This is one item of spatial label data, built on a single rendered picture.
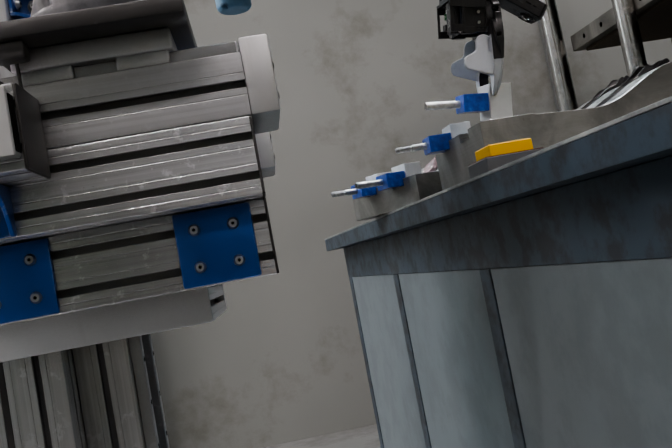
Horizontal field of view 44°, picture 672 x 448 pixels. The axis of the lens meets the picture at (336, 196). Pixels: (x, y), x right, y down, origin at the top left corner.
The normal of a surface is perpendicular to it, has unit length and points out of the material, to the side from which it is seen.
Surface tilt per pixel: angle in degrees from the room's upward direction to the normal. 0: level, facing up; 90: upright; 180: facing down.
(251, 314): 90
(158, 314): 90
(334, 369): 90
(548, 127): 90
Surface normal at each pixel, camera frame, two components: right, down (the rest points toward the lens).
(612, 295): -0.97, 0.17
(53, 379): 0.08, -0.09
